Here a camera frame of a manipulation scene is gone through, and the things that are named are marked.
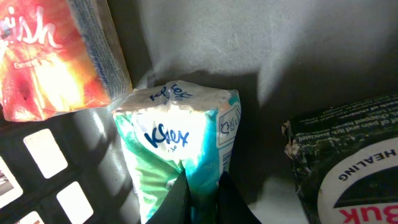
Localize orange tissue pack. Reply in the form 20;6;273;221
1;0;132;122

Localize black healing ointment box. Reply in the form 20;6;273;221
282;94;397;224

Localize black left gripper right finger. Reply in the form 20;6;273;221
216;171;261;224

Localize teal white Kleenex tissue pack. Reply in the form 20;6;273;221
113;80;242;223

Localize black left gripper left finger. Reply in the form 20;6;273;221
147;171;191;224

